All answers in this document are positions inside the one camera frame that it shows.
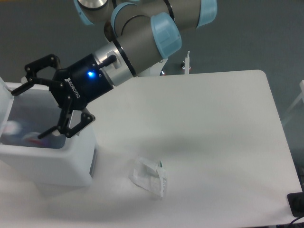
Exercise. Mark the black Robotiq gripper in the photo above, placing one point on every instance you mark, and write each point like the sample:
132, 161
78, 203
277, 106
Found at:
72, 87

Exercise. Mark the crushed clear plastic bottle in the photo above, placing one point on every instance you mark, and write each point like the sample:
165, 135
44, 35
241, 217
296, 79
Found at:
26, 136

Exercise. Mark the clear plastic wrapper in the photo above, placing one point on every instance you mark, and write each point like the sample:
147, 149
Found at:
149, 175

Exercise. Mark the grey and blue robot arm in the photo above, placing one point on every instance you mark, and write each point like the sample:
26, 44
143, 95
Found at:
140, 36

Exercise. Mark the white trash can lid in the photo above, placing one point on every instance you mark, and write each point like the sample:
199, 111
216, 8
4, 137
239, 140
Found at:
7, 105

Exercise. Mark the white trash can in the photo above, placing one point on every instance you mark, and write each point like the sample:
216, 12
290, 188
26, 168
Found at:
69, 161

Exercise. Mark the white object at right edge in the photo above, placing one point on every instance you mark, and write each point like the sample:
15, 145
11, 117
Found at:
289, 113

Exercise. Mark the black device at table edge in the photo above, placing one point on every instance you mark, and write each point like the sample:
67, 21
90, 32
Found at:
296, 203

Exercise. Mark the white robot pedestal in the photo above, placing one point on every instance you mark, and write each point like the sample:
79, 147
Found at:
155, 70

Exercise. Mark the white metal frame bracket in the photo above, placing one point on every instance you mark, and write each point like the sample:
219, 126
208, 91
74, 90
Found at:
185, 66

